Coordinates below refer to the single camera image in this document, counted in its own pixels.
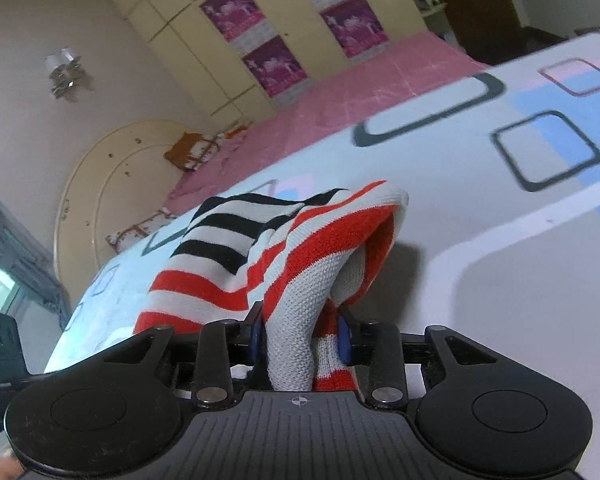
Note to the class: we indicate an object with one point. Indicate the silver wall lamp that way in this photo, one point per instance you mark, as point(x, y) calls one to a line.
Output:
point(65, 72)

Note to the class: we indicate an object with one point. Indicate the grey blue curtain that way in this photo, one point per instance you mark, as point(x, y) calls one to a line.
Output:
point(20, 245)

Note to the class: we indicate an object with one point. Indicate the white patterned pillow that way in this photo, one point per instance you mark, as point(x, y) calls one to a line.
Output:
point(135, 232)

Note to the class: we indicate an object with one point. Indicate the cream wardrobe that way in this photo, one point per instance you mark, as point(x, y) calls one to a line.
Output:
point(180, 25)

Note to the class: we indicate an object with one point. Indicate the white black red striped sweater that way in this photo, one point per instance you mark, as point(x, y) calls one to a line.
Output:
point(280, 260)

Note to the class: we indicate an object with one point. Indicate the pink bed sheet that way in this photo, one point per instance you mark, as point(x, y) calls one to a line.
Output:
point(340, 105)

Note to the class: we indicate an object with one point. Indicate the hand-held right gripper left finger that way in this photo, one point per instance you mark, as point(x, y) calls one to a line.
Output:
point(254, 342)

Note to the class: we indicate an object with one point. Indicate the person's left hand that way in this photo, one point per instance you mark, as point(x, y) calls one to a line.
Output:
point(7, 465)

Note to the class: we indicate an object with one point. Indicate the cream curved headboard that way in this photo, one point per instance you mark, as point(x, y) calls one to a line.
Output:
point(95, 185)

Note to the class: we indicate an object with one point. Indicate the brown wooden door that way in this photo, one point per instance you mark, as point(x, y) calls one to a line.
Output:
point(480, 10)

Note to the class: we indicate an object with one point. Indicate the purple wall poster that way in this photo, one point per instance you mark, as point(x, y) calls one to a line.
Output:
point(355, 27)
point(276, 67)
point(232, 12)

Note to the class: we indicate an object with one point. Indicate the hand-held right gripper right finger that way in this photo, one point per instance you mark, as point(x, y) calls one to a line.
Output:
point(343, 345)

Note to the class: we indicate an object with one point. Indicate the white blue printed blanket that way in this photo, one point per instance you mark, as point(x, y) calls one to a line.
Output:
point(480, 240)

